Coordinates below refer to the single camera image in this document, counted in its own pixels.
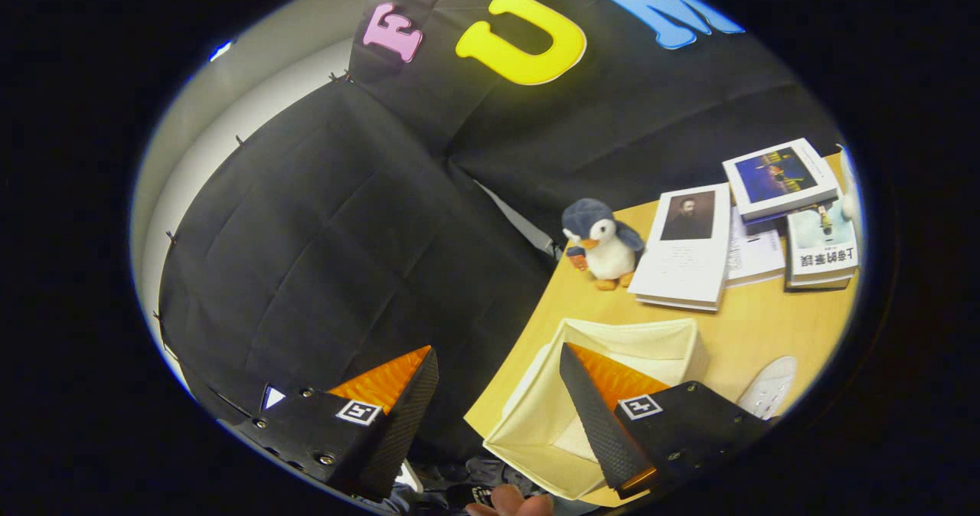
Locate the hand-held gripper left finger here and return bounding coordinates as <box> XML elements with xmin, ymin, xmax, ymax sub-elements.
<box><xmin>234</xmin><ymin>345</ymin><xmax>441</xmax><ymax>501</ymax></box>

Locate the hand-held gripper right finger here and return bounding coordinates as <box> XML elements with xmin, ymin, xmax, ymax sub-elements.
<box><xmin>559</xmin><ymin>342</ymin><xmax>770</xmax><ymax>501</ymax></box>

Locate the beige fabric storage box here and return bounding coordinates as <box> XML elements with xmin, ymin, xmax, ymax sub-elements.
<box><xmin>482</xmin><ymin>317</ymin><xmax>709</xmax><ymax>501</ymax></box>

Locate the white canvas shoe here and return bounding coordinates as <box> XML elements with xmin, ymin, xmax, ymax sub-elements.
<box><xmin>737</xmin><ymin>355</ymin><xmax>798</xmax><ymax>421</ymax></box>

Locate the person's dark clothing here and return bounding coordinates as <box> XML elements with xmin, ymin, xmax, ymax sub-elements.
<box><xmin>360</xmin><ymin>455</ymin><xmax>606</xmax><ymax>516</ymax></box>

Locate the white book with portrait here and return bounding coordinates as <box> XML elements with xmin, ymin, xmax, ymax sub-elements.
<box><xmin>628</xmin><ymin>183</ymin><xmax>732</xmax><ymax>312</ymax></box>

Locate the grey penguin plush toy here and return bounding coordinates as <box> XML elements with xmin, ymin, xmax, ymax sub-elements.
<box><xmin>561</xmin><ymin>198</ymin><xmax>645</xmax><ymax>292</ymax></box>

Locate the thin white booklet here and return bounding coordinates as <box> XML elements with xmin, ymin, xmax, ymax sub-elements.
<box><xmin>724</xmin><ymin>206</ymin><xmax>787</xmax><ymax>287</ymax></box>

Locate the book with pale blue cover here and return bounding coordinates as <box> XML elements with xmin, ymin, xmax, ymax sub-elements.
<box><xmin>785</xmin><ymin>198</ymin><xmax>860</xmax><ymax>291</ymax></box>

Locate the book with night photo cover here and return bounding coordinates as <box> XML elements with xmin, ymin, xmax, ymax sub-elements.
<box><xmin>722</xmin><ymin>138</ymin><xmax>841</xmax><ymax>224</ymax></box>

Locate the white duck plush toy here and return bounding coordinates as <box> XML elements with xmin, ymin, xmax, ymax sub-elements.
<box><xmin>837</xmin><ymin>143</ymin><xmax>864</xmax><ymax>226</ymax></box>

